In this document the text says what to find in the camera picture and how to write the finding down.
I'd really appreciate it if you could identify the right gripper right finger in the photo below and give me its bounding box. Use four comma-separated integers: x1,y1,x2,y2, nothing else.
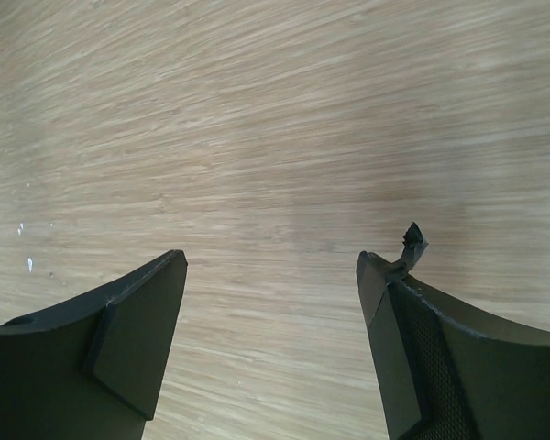
356,225,550,439

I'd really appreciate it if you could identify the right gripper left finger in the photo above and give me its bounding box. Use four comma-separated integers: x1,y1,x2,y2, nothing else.
0,250,187,439

